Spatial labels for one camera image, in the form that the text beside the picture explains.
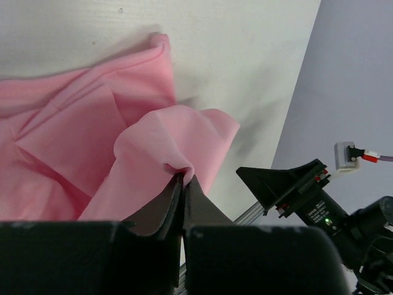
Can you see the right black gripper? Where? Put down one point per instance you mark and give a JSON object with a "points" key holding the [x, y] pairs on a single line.
{"points": [[298, 191]]}

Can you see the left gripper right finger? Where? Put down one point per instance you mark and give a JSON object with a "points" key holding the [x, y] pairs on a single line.
{"points": [[224, 258]]}

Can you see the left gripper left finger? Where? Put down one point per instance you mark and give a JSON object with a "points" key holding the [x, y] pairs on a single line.
{"points": [[139, 255]]}

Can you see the pink t-shirt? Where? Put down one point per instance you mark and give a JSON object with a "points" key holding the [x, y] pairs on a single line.
{"points": [[101, 142]]}

